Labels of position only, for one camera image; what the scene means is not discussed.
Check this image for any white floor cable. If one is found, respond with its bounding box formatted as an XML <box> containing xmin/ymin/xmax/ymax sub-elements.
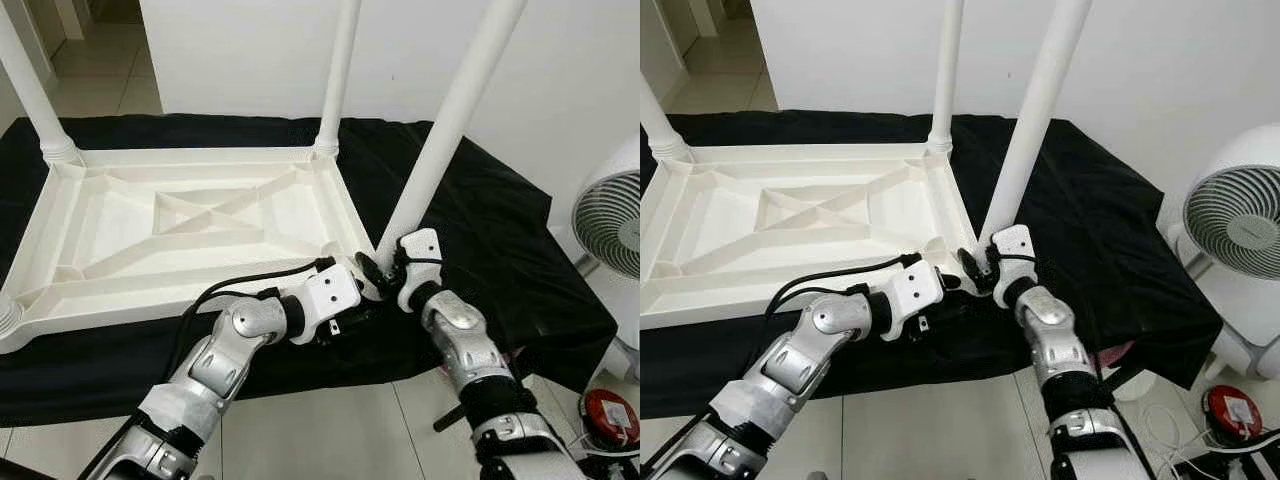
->
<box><xmin>565</xmin><ymin>420</ymin><xmax>640</xmax><ymax>473</ymax></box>
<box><xmin>1140</xmin><ymin>400</ymin><xmax>1280</xmax><ymax>476</ymax></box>

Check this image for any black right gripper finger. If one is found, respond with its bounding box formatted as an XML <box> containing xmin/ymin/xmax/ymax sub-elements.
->
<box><xmin>957</xmin><ymin>248</ymin><xmax>988</xmax><ymax>293</ymax></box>
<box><xmin>355</xmin><ymin>253</ymin><xmax>389</xmax><ymax>293</ymax></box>

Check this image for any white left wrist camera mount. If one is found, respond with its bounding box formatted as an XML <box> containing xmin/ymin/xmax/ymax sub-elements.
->
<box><xmin>298</xmin><ymin>262</ymin><xmax>363</xmax><ymax>346</ymax></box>
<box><xmin>882</xmin><ymin>260</ymin><xmax>946</xmax><ymax>341</ymax></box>

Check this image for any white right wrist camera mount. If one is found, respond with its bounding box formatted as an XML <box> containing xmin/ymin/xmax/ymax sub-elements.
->
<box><xmin>395</xmin><ymin>228</ymin><xmax>446</xmax><ymax>313</ymax></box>
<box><xmin>990</xmin><ymin>224</ymin><xmax>1039</xmax><ymax>306</ymax></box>

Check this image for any black table cloth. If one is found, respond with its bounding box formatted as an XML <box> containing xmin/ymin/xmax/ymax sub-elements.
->
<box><xmin>0</xmin><ymin>113</ymin><xmax>618</xmax><ymax>426</ymax></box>
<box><xmin>641</xmin><ymin>110</ymin><xmax>1223</xmax><ymax>419</ymax></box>

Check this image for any white plastic children tabletop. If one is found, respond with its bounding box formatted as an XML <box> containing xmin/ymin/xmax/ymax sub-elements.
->
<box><xmin>0</xmin><ymin>145</ymin><xmax>386</xmax><ymax>356</ymax></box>
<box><xmin>641</xmin><ymin>142</ymin><xmax>986</xmax><ymax>331</ymax></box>

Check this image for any red round floor device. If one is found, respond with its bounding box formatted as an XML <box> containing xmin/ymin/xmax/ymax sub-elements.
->
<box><xmin>1205</xmin><ymin>383</ymin><xmax>1266</xmax><ymax>441</ymax></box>
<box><xmin>580</xmin><ymin>388</ymin><xmax>640</xmax><ymax>449</ymax></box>

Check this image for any white round fan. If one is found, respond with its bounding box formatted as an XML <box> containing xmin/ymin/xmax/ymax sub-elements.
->
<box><xmin>570</xmin><ymin>170</ymin><xmax>640</xmax><ymax>281</ymax></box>
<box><xmin>1180</xmin><ymin>130</ymin><xmax>1280</xmax><ymax>376</ymax></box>

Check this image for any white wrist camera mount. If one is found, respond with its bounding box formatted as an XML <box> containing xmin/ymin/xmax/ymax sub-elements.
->
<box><xmin>882</xmin><ymin>260</ymin><xmax>946</xmax><ymax>341</ymax></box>
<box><xmin>298</xmin><ymin>262</ymin><xmax>363</xmax><ymax>346</ymax></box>
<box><xmin>395</xmin><ymin>228</ymin><xmax>446</xmax><ymax>313</ymax></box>
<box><xmin>990</xmin><ymin>224</ymin><xmax>1039</xmax><ymax>306</ymax></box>

